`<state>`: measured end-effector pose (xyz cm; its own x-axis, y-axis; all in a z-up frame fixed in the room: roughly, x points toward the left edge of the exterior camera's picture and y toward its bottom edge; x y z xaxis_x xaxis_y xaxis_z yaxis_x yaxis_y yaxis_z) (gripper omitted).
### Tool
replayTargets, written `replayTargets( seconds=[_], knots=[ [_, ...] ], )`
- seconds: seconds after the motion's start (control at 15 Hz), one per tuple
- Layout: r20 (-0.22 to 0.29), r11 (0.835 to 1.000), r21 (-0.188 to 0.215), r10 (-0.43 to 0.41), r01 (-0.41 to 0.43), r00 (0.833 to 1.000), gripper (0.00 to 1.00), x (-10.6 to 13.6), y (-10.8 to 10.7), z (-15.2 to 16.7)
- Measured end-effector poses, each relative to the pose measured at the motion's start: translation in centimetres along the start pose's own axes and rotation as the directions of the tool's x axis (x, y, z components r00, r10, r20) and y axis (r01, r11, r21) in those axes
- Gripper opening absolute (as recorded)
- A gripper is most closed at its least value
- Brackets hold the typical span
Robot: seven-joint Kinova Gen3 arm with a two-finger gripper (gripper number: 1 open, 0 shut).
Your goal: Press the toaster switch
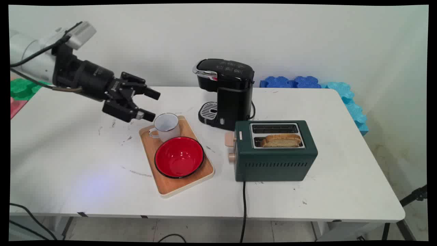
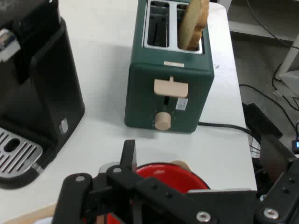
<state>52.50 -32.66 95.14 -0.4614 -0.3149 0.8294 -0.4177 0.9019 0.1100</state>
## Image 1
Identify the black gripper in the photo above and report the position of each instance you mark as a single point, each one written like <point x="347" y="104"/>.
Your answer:
<point x="92" y="80"/>

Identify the beige toaster lever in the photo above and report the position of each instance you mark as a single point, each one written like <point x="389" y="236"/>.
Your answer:
<point x="229" y="139"/>

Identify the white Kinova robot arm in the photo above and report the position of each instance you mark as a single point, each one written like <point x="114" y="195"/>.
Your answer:
<point x="30" y="54"/>

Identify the white enamel mug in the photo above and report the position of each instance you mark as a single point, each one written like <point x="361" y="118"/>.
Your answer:
<point x="169" y="128"/>

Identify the red bowl with black rim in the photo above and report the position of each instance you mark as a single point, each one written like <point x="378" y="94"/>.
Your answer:
<point x="179" y="157"/>

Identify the wooden serving tray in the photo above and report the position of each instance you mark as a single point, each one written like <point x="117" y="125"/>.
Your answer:
<point x="181" y="186"/>

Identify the black coffee machine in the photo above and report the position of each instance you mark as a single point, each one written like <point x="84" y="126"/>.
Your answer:
<point x="234" y="99"/>

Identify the green foam puzzle mat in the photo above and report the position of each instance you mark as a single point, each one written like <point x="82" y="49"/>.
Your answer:
<point x="24" y="89"/>

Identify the pink foam puzzle mat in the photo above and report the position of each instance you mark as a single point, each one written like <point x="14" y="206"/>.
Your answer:
<point x="16" y="106"/>

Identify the beige toaster knob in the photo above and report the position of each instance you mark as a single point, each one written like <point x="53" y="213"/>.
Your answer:
<point x="231" y="157"/>

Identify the grey table leg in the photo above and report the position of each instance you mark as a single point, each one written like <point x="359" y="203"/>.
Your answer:
<point x="67" y="227"/>
<point x="316" y="230"/>

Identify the blue foam puzzle mat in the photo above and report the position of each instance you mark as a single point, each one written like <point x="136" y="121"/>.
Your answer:
<point x="307" y="82"/>
<point x="278" y="82"/>

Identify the toasted bread slice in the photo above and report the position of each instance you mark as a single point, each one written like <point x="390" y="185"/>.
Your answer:
<point x="281" y="140"/>

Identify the dark green toaster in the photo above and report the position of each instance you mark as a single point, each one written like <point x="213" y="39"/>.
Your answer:
<point x="273" y="164"/>

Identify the cyan foam puzzle mat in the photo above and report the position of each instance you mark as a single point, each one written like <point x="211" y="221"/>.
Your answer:
<point x="351" y="106"/>

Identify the black tripod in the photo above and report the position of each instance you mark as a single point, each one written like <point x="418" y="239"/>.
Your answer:
<point x="411" y="198"/>

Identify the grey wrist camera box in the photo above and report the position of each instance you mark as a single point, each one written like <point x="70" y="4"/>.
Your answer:
<point x="82" y="34"/>

